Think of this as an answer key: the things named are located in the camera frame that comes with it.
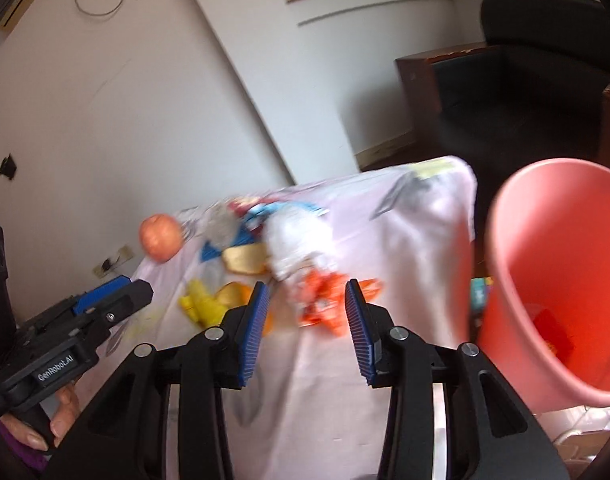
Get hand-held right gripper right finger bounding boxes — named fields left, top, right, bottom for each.
left=345, top=278, right=570, bottom=480

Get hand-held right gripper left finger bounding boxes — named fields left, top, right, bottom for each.
left=44, top=281, right=272, bottom=480

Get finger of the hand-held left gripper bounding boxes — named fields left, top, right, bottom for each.
left=74, top=275, right=134, bottom=317
left=87, top=280, right=154, bottom=347

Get orange peel piece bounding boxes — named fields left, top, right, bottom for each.
left=221, top=243, right=268, bottom=276
left=212, top=282, right=276, bottom=337

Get orange snack wrapper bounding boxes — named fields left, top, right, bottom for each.
left=290, top=269, right=386, bottom=337

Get pink plastic bucket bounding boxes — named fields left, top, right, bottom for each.
left=486, top=158, right=610, bottom=413

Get person's left forearm purple sleeve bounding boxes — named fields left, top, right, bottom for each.
left=0, top=417, right=53, bottom=473

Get person's left hand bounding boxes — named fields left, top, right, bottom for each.
left=0, top=384, right=84, bottom=453

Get yellow banana peel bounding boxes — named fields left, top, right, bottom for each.
left=179, top=279, right=226, bottom=327

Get red apple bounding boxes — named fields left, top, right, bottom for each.
left=139, top=213, right=182, bottom=262

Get blue mesh pad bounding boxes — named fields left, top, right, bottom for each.
left=200, top=220, right=258, bottom=262

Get white crumpled plastic bag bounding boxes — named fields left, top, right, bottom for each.
left=262, top=207, right=336, bottom=282

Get pink floral tablecloth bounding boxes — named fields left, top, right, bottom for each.
left=70, top=156, right=478, bottom=480

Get clear crumpled plastic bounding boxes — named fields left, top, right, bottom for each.
left=204, top=204, right=242, bottom=247

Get red and blue wrapper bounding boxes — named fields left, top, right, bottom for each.
left=229, top=198, right=330, bottom=223

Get teal printed box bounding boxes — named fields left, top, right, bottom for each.
left=469, top=276, right=494, bottom=322

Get red packet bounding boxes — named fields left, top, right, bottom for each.
left=531, top=307, right=579, bottom=357

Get dark wooden cabinet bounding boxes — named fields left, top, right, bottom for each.
left=395, top=42, right=492, bottom=117

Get black armchair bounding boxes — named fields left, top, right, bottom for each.
left=431, top=0, right=610, bottom=171

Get white wall sockets with plug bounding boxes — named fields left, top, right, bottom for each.
left=90, top=244, right=136, bottom=279

